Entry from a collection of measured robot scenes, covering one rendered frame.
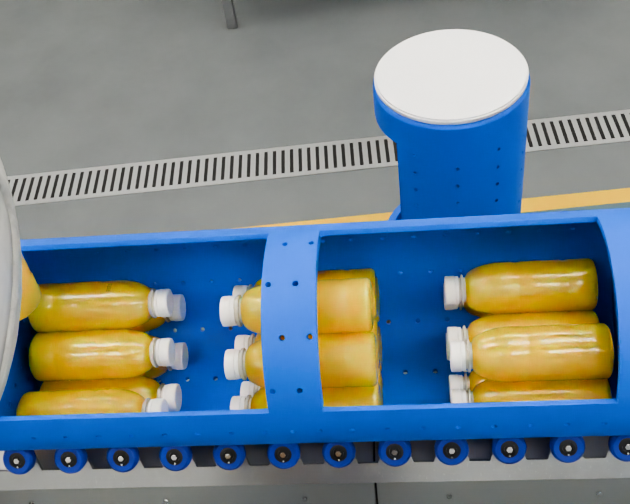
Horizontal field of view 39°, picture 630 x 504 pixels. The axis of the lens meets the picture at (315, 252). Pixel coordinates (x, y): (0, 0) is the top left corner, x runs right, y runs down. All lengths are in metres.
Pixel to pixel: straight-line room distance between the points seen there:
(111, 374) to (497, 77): 0.86
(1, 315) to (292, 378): 0.81
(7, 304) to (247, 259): 1.02
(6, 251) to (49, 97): 3.43
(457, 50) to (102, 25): 2.54
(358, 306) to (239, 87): 2.44
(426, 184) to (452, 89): 0.18
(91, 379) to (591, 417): 0.66
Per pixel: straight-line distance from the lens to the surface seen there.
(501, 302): 1.17
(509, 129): 1.63
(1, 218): 0.29
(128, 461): 1.28
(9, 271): 0.28
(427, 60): 1.70
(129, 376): 1.25
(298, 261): 1.07
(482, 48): 1.72
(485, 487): 1.28
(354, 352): 1.10
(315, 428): 1.10
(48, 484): 1.36
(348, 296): 1.10
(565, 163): 3.04
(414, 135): 1.59
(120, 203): 3.11
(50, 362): 1.27
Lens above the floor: 2.02
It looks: 47 degrees down
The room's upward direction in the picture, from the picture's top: 10 degrees counter-clockwise
